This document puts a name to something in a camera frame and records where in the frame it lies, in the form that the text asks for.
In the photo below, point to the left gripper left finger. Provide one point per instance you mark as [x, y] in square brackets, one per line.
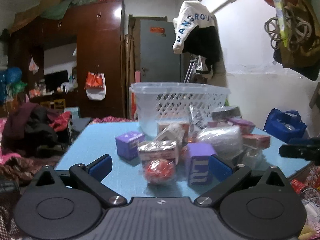
[88, 178]

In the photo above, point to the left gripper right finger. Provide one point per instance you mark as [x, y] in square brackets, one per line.
[231, 178]

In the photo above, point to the blue shopping bag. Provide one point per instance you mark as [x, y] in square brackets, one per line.
[285, 125]

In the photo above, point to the grey roll in plastic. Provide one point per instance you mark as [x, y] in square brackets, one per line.
[226, 141]

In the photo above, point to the purple box with white letters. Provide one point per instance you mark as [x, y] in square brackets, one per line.
[196, 162]

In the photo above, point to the red carton box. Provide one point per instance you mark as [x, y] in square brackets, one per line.
[257, 141]

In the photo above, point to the small purple box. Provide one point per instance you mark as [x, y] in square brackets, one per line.
[127, 144]

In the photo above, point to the red ball in bag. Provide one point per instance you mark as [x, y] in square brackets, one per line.
[159, 171]

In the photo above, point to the bagged red white box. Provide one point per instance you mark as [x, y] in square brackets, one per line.
[154, 150]

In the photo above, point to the pile of dark clothes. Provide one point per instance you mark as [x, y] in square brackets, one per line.
[33, 131]

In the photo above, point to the orange white plastic bag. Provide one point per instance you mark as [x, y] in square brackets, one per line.
[95, 86]

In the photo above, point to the white plastic laundry basket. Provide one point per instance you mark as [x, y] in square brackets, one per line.
[170, 101]

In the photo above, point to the dark red wooden wardrobe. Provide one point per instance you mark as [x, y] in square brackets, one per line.
[98, 31]

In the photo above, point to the grey metal door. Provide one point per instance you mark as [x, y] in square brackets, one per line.
[158, 62]

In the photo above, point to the black hanging garment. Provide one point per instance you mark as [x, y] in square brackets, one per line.
[204, 42]

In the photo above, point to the white cloth with blue letters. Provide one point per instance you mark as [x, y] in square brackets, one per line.
[192, 14]

